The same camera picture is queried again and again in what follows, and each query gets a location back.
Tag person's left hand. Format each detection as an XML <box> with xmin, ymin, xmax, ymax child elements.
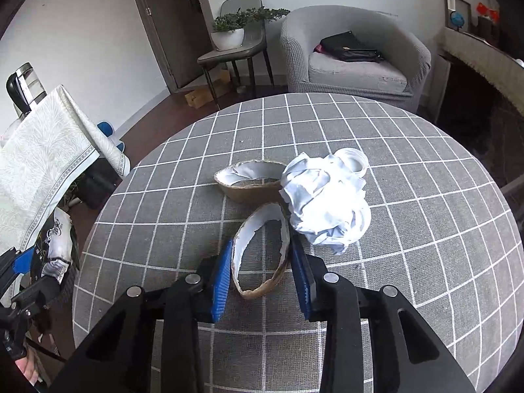
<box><xmin>14</xmin><ymin>354</ymin><xmax>44</xmax><ymax>387</ymax></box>

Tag cardboard box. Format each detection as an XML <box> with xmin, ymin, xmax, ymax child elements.
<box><xmin>184</xmin><ymin>69</ymin><xmax>232</xmax><ymax>109</ymax></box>

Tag torn brown paper ring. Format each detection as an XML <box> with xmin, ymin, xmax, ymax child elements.
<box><xmin>231</xmin><ymin>201</ymin><xmax>291</xmax><ymax>300</ymax></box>

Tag grey armchair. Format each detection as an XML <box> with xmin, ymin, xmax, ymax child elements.
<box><xmin>279</xmin><ymin>5</ymin><xmax>432</xmax><ymax>113</ymax></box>

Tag white paper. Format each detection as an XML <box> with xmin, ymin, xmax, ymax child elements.
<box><xmin>279</xmin><ymin>151</ymin><xmax>372</xmax><ymax>255</ymax></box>

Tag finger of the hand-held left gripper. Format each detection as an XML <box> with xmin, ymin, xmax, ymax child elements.
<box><xmin>0</xmin><ymin>247</ymin><xmax>37</xmax><ymax>295</ymax></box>

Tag white black printed bag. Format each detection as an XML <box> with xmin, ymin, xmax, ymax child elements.
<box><xmin>39</xmin><ymin>207</ymin><xmax>74</xmax><ymax>283</ymax></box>

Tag long desk with lace cloth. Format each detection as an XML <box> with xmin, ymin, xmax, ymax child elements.
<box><xmin>434</xmin><ymin>27</ymin><xmax>524</xmax><ymax>132</ymax></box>

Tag white round paper rim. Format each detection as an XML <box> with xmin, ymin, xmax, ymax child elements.
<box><xmin>333</xmin><ymin>147</ymin><xmax>369</xmax><ymax>177</ymax></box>

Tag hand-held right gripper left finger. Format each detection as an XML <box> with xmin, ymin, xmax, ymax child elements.
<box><xmin>45</xmin><ymin>239</ymin><xmax>235</xmax><ymax>393</ymax></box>

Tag small red flags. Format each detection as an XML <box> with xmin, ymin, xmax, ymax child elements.
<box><xmin>477</xmin><ymin>2</ymin><xmax>501</xmax><ymax>23</ymax></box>

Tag grey door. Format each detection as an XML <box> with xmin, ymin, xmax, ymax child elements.
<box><xmin>127</xmin><ymin>0</ymin><xmax>214</xmax><ymax>90</ymax></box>

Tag framed picture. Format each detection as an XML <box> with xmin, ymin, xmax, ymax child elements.
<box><xmin>443</xmin><ymin>0</ymin><xmax>472</xmax><ymax>33</ymax></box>

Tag table with white patterned tablecloth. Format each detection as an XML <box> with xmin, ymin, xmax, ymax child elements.
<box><xmin>0</xmin><ymin>84</ymin><xmax>132</xmax><ymax>254</ymax></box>

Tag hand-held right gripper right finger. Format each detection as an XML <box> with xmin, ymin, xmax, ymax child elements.
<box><xmin>290</xmin><ymin>235</ymin><xmax>477</xmax><ymax>393</ymax></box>

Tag black handbag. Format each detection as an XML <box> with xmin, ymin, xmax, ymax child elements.
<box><xmin>313</xmin><ymin>30</ymin><xmax>385</xmax><ymax>64</ymax></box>

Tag round table grey checked tablecloth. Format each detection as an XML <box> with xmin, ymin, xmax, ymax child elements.
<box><xmin>71</xmin><ymin>92</ymin><xmax>517</xmax><ymax>393</ymax></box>

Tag grey dining chair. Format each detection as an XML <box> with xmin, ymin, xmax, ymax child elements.
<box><xmin>197</xmin><ymin>0</ymin><xmax>274</xmax><ymax>109</ymax></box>

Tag black storage box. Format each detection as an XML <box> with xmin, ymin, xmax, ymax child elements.
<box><xmin>80</xmin><ymin>164</ymin><xmax>119</xmax><ymax>210</ymax></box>

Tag torn brown paper bowl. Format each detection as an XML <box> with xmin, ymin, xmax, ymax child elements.
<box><xmin>214</xmin><ymin>159</ymin><xmax>289</xmax><ymax>204</ymax></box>

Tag glass electric kettle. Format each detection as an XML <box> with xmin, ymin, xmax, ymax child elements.
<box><xmin>6</xmin><ymin>62</ymin><xmax>47</xmax><ymax>115</ymax></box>

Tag potted plant in white pot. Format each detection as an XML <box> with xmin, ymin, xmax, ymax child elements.
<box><xmin>211</xmin><ymin>6</ymin><xmax>290</xmax><ymax>52</ymax></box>

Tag brown speaker box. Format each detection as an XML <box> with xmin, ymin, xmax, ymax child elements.
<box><xmin>478</xmin><ymin>17</ymin><xmax>499</xmax><ymax>47</ymax></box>

